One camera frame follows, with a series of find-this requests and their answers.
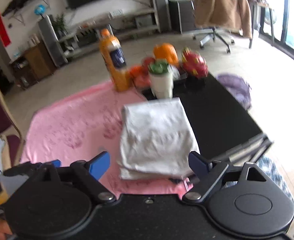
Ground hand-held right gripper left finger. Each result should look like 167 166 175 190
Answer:
40 151 116 202

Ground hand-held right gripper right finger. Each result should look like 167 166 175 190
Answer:
183 151 267 202

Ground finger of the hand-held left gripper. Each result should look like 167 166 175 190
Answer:
3 160 61 177

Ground white printed t-shirt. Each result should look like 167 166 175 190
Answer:
117 97 200 180

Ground pink tablecloth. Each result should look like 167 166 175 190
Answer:
20 80 195 197

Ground purple cloth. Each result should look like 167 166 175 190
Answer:
216 74 252 110

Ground red-orange fruit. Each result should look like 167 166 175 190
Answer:
133 74 152 88

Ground pink dragon fruit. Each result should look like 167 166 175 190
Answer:
181 47 209 79

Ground small orange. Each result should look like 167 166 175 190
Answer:
129 66 147 78

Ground orange juice bottle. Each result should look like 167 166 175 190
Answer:
98 29 130 92

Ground wooden cabinet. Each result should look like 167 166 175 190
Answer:
10 41 57 88

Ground red apple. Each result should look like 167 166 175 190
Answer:
142 57 157 73

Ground large orange fruit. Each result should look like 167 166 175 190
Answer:
153 43 179 67

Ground office swivel chair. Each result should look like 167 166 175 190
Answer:
192 0 235 54

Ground grey tower speaker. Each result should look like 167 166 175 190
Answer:
38 15 68 67
148 0 172 33

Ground white media console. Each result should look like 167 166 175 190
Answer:
59 7 161 55

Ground green houseplant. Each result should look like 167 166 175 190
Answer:
53 14 68 37

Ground black subwoofer box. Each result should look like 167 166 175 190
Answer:
169 0 196 35

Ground blue globe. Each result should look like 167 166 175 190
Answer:
34 4 47 17

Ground brown coat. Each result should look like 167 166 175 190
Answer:
193 0 253 40

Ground glass sliding door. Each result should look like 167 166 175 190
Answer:
259 0 294 64

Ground red wall banner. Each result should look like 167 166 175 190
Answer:
0 1 11 47

